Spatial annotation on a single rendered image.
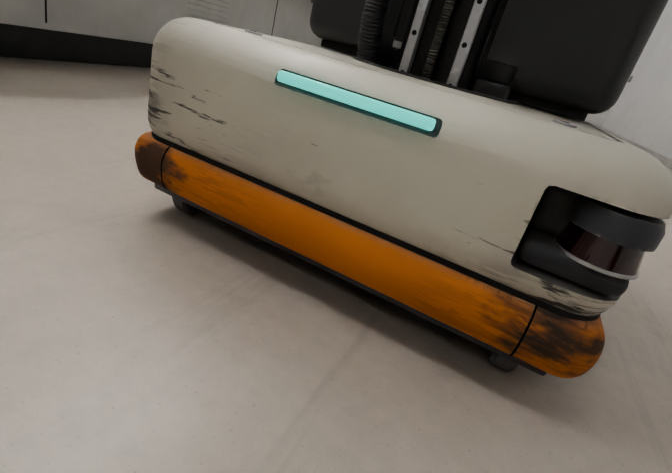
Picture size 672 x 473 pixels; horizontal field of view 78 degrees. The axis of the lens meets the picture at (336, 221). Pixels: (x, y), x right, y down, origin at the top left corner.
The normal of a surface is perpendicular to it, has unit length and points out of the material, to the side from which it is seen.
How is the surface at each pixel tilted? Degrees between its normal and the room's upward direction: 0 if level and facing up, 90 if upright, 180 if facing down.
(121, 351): 0
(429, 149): 90
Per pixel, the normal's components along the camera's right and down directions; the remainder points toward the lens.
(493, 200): -0.43, 0.26
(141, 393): 0.25, -0.89
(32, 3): 0.87, 0.38
